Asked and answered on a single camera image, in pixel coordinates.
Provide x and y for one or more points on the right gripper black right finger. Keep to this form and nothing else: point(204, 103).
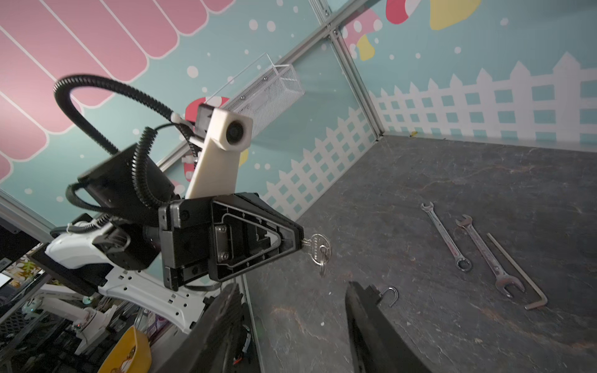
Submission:
point(375, 344)

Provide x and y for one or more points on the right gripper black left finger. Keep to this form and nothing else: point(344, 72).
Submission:
point(212, 343)

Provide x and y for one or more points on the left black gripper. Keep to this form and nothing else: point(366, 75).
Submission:
point(222, 237)

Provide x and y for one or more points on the blue padlock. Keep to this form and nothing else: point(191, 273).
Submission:
point(391, 293)

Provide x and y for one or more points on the small key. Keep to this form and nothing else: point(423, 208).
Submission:
point(319, 249)

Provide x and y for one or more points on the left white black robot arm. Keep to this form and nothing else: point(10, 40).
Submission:
point(149, 246)

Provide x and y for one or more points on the thin brown hex key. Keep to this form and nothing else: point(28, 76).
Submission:
point(543, 300)

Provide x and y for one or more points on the yellow object outside cell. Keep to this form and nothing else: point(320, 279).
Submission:
point(132, 354)

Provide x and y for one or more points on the long silver wrench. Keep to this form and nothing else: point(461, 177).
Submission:
point(462, 263)

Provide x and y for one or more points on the short silver wrench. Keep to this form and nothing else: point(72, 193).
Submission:
point(502, 278)

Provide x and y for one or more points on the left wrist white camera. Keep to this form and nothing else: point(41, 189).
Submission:
point(227, 135)

